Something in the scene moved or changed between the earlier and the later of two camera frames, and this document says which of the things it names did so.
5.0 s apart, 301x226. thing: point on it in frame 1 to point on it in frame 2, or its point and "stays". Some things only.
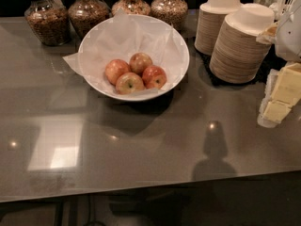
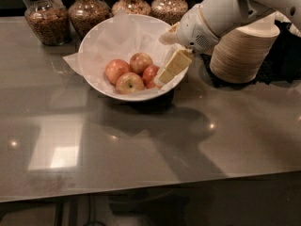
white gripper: x=291 y=37 to x=195 y=29
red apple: x=116 y=68 stays
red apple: x=154 y=77 stays
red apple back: x=138 y=62 stays
